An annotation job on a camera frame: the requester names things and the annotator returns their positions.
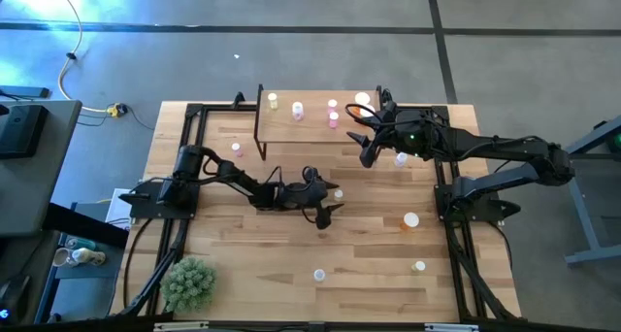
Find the wooden shelf with black frame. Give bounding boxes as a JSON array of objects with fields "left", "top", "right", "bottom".
[{"left": 252, "top": 83, "right": 389, "bottom": 162}]

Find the black aluminium rig frame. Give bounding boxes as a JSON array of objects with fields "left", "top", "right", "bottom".
[{"left": 115, "top": 91, "right": 523, "bottom": 332}]

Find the grey desk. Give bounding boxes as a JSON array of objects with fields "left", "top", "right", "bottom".
[{"left": 0, "top": 98, "right": 83, "bottom": 239}]

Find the black device with green light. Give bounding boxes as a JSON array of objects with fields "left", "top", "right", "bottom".
[{"left": 594, "top": 120, "right": 621, "bottom": 153}]

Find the black cart bar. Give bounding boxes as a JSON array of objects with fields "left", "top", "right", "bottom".
[{"left": 42, "top": 201, "right": 131, "bottom": 249}]

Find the white paper sheet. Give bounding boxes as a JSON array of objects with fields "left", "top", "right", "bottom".
[{"left": 105, "top": 187, "right": 135, "bottom": 231}]

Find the flat black device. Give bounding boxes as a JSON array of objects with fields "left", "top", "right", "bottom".
[{"left": 0, "top": 84, "right": 51, "bottom": 100}]

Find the grey table frame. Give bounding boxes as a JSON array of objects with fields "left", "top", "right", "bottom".
[{"left": 564, "top": 114, "right": 621, "bottom": 268}]

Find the white floor cable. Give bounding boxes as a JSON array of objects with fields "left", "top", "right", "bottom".
[{"left": 51, "top": 0, "right": 115, "bottom": 115}]

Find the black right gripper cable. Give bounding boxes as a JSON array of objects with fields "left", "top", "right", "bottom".
[{"left": 344, "top": 103, "right": 385, "bottom": 130}]

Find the silver bracket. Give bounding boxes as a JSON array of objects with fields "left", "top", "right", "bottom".
[
  {"left": 424, "top": 322, "right": 480, "bottom": 332},
  {"left": 153, "top": 321, "right": 210, "bottom": 332}
]

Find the grey cart tray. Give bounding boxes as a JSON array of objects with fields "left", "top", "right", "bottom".
[{"left": 51, "top": 234, "right": 120, "bottom": 281}]

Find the black device with blue light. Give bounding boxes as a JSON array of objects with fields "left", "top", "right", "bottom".
[{"left": 0, "top": 272, "right": 33, "bottom": 326}]

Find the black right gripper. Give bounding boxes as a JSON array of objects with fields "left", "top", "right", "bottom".
[{"left": 345, "top": 108, "right": 441, "bottom": 170}]

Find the green artificial plant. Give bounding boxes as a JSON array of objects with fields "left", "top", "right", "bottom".
[{"left": 159, "top": 255, "right": 218, "bottom": 315}]

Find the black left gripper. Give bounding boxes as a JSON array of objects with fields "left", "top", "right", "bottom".
[{"left": 276, "top": 175, "right": 345, "bottom": 231}]

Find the teal bottle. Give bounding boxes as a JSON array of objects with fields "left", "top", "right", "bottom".
[{"left": 65, "top": 237, "right": 98, "bottom": 251}]

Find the grey cup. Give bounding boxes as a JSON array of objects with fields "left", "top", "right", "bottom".
[{"left": 51, "top": 247, "right": 74, "bottom": 269}]

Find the black box device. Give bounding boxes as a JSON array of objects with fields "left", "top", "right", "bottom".
[{"left": 0, "top": 103, "right": 49, "bottom": 159}]

